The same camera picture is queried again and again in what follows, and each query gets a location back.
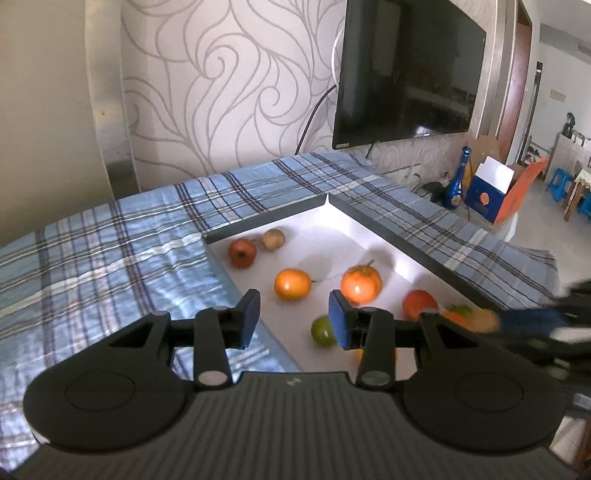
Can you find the brown cardboard box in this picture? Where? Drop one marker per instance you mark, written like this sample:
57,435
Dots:
489,147

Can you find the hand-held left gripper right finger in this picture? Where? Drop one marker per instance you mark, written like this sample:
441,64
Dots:
337,318

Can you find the blue glass bottle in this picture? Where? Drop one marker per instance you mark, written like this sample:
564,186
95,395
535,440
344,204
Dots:
457,189

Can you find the orange persimmon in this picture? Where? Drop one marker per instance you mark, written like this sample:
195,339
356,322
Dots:
361,284

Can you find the large reddish orange tangerine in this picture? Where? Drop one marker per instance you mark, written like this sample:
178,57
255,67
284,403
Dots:
358,354

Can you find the wooden table with cloth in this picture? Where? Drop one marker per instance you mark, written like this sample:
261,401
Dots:
584,177

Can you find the green tangerine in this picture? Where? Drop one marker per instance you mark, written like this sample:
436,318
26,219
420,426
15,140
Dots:
321,332
463,310

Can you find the white box with grey rim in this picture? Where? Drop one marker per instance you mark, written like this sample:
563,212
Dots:
323,240

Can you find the silver wall trim strip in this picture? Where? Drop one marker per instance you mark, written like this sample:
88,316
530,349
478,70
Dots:
113,138

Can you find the light wooden cabinet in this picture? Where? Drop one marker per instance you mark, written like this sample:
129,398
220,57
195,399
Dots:
565,152

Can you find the brown door frame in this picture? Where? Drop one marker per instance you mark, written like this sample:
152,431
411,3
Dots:
515,92

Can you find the blue plastic stool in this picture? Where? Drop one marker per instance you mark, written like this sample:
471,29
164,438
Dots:
558,177
585,203

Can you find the red fruit with stem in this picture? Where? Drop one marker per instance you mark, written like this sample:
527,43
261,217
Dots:
242,253

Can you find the black television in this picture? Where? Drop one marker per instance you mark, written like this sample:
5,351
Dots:
406,69

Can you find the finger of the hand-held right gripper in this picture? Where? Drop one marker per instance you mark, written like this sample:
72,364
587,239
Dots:
531,319
535,348

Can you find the red apple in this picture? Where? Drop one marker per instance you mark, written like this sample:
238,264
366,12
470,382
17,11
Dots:
418,302

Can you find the blue plaid blanket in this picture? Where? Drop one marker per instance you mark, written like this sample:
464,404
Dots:
115,240

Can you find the small orange tangerine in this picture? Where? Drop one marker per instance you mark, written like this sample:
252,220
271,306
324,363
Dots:
292,284

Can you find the blue orange gift box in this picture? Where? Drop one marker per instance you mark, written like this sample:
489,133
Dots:
482,198

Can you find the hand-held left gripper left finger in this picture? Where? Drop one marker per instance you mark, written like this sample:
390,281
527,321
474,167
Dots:
251,318

